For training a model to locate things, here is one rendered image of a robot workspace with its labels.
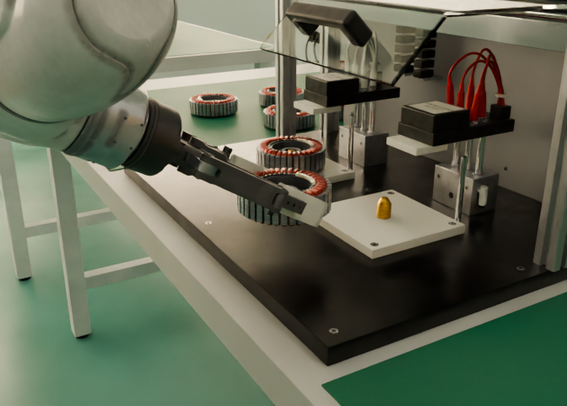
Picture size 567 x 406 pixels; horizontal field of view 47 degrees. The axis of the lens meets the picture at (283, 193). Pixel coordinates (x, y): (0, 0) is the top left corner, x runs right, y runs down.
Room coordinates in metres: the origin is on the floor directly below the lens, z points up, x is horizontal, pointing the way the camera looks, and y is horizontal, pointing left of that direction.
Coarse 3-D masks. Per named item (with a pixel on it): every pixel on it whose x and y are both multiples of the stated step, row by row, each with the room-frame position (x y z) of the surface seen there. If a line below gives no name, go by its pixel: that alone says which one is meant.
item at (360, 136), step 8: (344, 128) 1.08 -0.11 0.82; (360, 128) 1.07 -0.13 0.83; (368, 128) 1.07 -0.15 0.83; (376, 128) 1.08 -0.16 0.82; (344, 136) 1.08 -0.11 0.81; (360, 136) 1.04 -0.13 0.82; (368, 136) 1.03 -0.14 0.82; (376, 136) 1.04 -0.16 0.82; (384, 136) 1.05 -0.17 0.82; (344, 144) 1.08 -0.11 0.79; (360, 144) 1.04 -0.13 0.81; (368, 144) 1.03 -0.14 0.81; (376, 144) 1.04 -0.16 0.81; (384, 144) 1.05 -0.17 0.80; (344, 152) 1.08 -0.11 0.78; (360, 152) 1.04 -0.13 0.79; (368, 152) 1.03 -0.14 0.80; (376, 152) 1.04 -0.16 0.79; (384, 152) 1.05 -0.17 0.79; (360, 160) 1.04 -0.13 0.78; (368, 160) 1.03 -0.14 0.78; (376, 160) 1.04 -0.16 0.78; (384, 160) 1.05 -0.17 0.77
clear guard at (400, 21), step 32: (320, 0) 0.74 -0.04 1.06; (352, 0) 0.70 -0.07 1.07; (384, 0) 0.70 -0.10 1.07; (416, 0) 0.70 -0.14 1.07; (448, 0) 0.70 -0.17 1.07; (480, 0) 0.70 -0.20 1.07; (512, 0) 0.70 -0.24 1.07; (544, 0) 0.70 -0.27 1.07; (288, 32) 0.74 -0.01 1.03; (320, 32) 0.69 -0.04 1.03; (384, 32) 0.61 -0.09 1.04; (416, 32) 0.58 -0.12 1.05; (320, 64) 0.65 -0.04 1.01; (352, 64) 0.61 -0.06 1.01; (384, 64) 0.58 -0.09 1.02
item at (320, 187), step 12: (276, 168) 0.76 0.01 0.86; (276, 180) 0.74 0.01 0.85; (288, 180) 0.75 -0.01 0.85; (300, 180) 0.74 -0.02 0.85; (312, 180) 0.72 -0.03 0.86; (324, 180) 0.72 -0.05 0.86; (312, 192) 0.68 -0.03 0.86; (324, 192) 0.69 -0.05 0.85; (240, 204) 0.69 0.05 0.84; (252, 204) 0.67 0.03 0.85; (252, 216) 0.67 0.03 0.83; (264, 216) 0.66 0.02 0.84; (276, 216) 0.66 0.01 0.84; (288, 216) 0.67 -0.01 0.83; (324, 216) 0.68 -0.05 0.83
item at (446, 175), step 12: (444, 168) 0.87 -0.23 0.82; (456, 168) 0.86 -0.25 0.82; (444, 180) 0.86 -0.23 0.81; (456, 180) 0.84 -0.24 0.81; (468, 180) 0.82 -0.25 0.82; (480, 180) 0.82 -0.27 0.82; (492, 180) 0.84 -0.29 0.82; (444, 192) 0.86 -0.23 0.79; (456, 192) 0.84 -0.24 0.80; (468, 192) 0.82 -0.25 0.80; (492, 192) 0.84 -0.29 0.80; (468, 204) 0.82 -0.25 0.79; (492, 204) 0.84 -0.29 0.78
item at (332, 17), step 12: (288, 12) 0.69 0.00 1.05; (300, 12) 0.67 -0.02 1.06; (312, 12) 0.66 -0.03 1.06; (324, 12) 0.64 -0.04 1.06; (336, 12) 0.63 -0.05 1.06; (348, 12) 0.61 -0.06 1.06; (300, 24) 0.69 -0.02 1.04; (312, 24) 0.69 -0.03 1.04; (324, 24) 0.64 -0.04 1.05; (336, 24) 0.62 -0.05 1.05; (348, 24) 0.61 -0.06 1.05; (360, 24) 0.61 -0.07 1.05; (348, 36) 0.62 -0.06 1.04; (360, 36) 0.61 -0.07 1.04
